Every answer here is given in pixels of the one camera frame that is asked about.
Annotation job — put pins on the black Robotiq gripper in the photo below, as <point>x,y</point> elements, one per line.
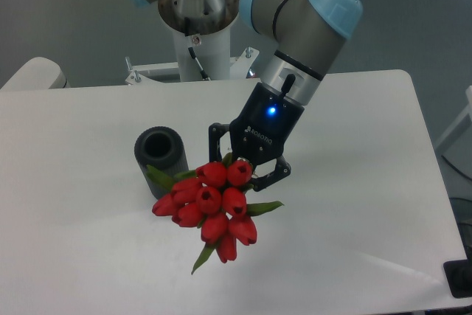
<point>259,133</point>

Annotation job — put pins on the red tulip bouquet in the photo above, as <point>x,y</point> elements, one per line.
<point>212,198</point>

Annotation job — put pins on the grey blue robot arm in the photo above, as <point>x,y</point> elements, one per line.
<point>309,35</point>

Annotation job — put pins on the dark grey ribbed vase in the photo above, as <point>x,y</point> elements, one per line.
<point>160,147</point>

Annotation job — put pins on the white chair back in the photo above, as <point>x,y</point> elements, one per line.
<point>37,74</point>

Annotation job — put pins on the black device at table edge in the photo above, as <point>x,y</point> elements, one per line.
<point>458,275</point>

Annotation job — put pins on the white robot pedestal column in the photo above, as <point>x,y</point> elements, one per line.
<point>212,52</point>

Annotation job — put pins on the white metal base frame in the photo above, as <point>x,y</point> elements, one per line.
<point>155,71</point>

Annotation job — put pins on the white furniture frame right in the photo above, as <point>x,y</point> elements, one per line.
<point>458,127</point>

